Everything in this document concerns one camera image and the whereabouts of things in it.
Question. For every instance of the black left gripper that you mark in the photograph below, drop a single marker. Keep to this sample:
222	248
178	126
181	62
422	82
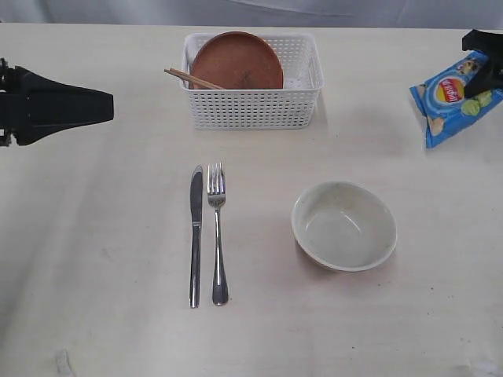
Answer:
47	107

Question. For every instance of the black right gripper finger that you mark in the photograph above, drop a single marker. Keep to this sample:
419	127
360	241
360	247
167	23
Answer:
489	76

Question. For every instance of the blue chips bag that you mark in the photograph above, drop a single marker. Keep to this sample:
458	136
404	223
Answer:
441	100

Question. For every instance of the silver table knife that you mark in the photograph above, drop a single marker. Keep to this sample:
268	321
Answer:
196	201

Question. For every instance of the silver fork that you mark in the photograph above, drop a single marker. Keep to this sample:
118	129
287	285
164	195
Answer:
216	196

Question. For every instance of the brown round plate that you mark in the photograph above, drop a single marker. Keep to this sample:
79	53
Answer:
238	60

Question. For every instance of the white perforated plastic basket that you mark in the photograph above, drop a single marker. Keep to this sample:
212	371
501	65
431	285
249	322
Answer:
290	108

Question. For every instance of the pale green bowl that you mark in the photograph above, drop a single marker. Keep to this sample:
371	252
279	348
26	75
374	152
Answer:
343	227

